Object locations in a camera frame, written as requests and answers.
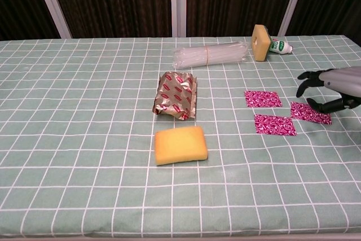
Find flat yellow sponge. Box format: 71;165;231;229
154;125;209;166

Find small white green-label bottle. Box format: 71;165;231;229
267;37;293;55

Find grey partition post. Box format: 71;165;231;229
169;0;188;38
30;0;73;40
277;0;309;37

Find silver red foil snack packet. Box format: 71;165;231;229
151;71;198;121

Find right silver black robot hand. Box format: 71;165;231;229
296;66;361;113

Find wooden block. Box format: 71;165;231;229
251;24;272;62

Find bundle of clear straws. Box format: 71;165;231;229
172;41;249;70

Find green checked tablecloth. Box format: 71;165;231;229
0;34;361;238

